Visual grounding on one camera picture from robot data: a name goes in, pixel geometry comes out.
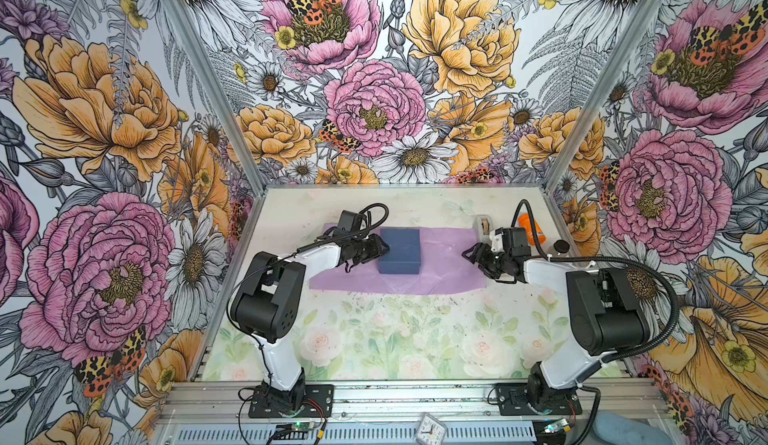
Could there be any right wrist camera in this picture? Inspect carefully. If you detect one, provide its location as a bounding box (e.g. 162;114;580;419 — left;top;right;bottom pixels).
489;227;530;253

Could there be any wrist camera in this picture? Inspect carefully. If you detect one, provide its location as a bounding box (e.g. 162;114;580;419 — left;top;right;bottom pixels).
489;227;530;253
336;210;367;233

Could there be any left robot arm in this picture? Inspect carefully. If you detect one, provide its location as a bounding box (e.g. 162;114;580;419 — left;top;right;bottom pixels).
228;233;390;417

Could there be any right black corrugated cable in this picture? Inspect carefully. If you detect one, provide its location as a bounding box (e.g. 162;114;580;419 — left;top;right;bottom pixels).
509;198;681;445

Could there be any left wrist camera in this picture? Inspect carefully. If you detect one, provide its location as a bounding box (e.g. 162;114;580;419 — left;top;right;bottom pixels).
336;210;367;233

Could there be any orange bottle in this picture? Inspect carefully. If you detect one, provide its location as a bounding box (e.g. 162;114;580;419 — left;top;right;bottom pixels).
517;213;546;247

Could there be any grey tape dispenser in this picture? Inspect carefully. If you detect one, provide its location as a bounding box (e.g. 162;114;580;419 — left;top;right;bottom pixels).
473;215;493;244

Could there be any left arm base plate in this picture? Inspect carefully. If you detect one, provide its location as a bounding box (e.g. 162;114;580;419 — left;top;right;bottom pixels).
247;382;335;419

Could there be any left black cable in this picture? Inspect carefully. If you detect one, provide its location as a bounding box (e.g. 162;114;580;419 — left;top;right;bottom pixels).
226;202;391;374

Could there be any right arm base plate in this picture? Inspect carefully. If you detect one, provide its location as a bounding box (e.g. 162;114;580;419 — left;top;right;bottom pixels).
494;383;583;416

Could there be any aluminium front rail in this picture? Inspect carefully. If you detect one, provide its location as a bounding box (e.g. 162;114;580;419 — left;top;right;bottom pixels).
158;377;669;425

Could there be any blue grey cloth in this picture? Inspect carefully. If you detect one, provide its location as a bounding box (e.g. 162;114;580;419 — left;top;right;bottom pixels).
592;412;673;445

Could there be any small white clock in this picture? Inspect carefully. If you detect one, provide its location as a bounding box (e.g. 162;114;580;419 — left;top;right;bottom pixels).
415;413;448;445

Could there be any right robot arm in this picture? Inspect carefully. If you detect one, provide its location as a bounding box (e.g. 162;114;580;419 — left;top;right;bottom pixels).
462;243;651;415

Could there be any purple wrapping paper sheet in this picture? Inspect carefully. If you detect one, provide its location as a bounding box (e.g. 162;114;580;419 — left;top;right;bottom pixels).
309;227;487;295

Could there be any dark blue gift box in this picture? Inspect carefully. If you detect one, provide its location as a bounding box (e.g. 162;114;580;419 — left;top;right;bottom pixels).
378;228;422;275

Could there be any clear bottle black cap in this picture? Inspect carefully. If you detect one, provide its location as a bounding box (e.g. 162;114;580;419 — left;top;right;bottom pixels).
552;239;571;255

